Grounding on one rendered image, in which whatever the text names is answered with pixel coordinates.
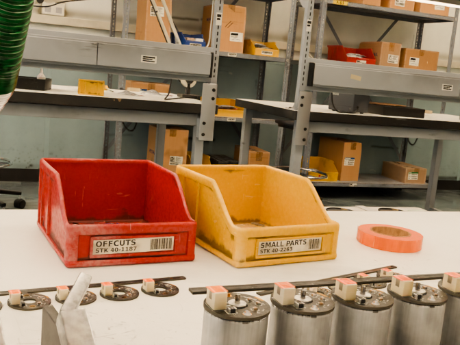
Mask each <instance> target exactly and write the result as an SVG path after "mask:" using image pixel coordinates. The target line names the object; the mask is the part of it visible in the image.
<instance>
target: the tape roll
mask: <svg viewBox="0 0 460 345"><path fill-rule="evenodd" d="M356 238H357V241H358V242H360V243H361V244H363V245H365V246H369V247H371V248H375V249H379V250H382V251H389V252H395V253H416V252H418V251H421V250H422V243H423V235H422V234H420V233H418V232H417V231H414V230H411V229H407V228H404V227H398V226H394V225H383V224H364V225H360V226H358V227H357V237H356Z"/></svg>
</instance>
